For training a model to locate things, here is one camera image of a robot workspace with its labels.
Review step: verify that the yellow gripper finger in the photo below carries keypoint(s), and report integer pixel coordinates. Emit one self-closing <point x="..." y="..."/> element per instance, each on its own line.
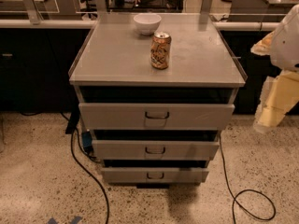
<point x="263" y="47"/>
<point x="279" y="95"/>

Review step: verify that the grey bottom drawer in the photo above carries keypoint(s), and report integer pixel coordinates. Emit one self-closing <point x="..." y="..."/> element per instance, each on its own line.
<point x="154" y="175"/>

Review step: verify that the grey drawer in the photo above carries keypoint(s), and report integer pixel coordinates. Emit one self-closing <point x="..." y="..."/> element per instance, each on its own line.
<point x="155" y="150"/>
<point x="154" y="175"/>
<point x="118" y="116"/>

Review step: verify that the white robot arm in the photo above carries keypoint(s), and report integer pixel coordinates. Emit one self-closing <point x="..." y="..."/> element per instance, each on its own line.
<point x="284" y="52"/>

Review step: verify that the grey drawer cabinet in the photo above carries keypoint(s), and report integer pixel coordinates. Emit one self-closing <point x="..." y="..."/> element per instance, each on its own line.
<point x="114" y="67"/>

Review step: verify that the grey top drawer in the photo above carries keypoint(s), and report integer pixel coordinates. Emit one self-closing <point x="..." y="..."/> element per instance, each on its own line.
<point x="118" y="116"/>

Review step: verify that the grey middle drawer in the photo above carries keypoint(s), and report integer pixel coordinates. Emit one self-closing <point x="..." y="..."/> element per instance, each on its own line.
<point x="155" y="150"/>

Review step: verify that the orange soda can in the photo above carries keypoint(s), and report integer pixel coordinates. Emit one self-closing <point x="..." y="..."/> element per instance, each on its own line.
<point x="160" y="50"/>

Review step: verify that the white ceramic bowl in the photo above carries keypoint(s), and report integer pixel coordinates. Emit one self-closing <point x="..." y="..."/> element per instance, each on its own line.
<point x="147" y="23"/>

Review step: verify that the blue box behind cabinet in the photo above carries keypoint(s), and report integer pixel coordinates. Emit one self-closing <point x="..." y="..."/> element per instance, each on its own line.
<point x="87" y="142"/>

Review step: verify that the grey bracket post right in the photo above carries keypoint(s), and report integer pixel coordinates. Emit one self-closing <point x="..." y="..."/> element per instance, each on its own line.
<point x="206" y="6"/>

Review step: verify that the grey bracket post left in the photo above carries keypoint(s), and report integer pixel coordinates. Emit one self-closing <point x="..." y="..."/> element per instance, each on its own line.
<point x="32" y="11"/>

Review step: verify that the white horizontal rail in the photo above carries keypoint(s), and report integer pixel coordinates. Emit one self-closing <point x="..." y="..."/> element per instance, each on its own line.
<point x="65" y="24"/>

